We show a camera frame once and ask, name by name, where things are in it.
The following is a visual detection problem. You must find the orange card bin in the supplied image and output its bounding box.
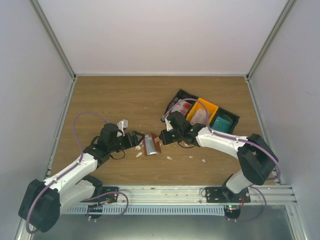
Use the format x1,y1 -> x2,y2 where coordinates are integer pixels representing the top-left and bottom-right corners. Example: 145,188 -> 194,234
185,98 -> 219,123

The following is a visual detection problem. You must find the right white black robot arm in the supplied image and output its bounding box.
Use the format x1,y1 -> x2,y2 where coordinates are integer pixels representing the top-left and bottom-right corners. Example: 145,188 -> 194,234
158,111 -> 280,203

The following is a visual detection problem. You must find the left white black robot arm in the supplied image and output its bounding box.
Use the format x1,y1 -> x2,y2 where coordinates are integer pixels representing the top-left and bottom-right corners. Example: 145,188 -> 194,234
18,120 -> 145,234

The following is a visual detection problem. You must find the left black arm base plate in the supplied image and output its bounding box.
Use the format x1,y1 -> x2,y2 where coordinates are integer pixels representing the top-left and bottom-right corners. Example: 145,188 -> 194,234
82,186 -> 119,221

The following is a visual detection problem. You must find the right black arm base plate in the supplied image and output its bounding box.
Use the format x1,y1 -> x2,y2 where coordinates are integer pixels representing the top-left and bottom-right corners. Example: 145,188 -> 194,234
201,186 -> 251,221

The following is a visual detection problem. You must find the grey slotted cable duct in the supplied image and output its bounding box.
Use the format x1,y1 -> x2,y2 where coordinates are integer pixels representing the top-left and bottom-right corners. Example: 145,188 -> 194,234
61,205 -> 226,216

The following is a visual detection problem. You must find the white patterned card stack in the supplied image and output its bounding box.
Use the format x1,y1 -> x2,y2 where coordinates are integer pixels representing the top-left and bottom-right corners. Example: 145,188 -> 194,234
190,108 -> 207,125

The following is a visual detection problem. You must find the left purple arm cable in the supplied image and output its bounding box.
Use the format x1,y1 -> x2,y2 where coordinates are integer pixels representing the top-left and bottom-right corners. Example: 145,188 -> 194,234
26,111 -> 112,235

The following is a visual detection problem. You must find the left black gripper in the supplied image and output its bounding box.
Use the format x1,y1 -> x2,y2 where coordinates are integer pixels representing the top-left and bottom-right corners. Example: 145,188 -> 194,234
108,130 -> 145,153

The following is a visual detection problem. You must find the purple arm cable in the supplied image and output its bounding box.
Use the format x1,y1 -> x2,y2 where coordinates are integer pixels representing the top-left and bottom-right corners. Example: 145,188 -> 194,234
162,98 -> 282,182
26,111 -> 112,235

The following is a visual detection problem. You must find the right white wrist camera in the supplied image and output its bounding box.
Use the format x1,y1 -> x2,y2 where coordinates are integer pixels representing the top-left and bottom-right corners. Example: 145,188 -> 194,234
160,115 -> 173,132

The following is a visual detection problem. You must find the black three-slot card tray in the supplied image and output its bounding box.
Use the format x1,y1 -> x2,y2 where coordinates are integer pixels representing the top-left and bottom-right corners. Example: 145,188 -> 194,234
166,89 -> 240,134

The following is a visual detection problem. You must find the brown leather card holder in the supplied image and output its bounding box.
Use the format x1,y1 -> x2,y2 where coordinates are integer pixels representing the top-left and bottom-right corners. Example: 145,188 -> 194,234
143,133 -> 162,156

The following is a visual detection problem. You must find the aluminium mounting rail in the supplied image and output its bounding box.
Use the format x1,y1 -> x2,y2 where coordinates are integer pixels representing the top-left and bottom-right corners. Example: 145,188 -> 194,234
118,185 -> 297,206

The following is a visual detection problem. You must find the teal card stack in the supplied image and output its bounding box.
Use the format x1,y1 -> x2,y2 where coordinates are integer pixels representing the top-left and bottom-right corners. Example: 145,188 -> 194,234
211,114 -> 233,133

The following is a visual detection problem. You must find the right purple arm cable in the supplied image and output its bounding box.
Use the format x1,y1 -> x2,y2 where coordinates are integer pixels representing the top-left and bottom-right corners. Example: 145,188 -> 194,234
162,98 -> 282,182

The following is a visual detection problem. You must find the red white card stack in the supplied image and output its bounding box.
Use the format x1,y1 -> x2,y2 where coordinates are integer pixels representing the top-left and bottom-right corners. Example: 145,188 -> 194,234
171,100 -> 192,117

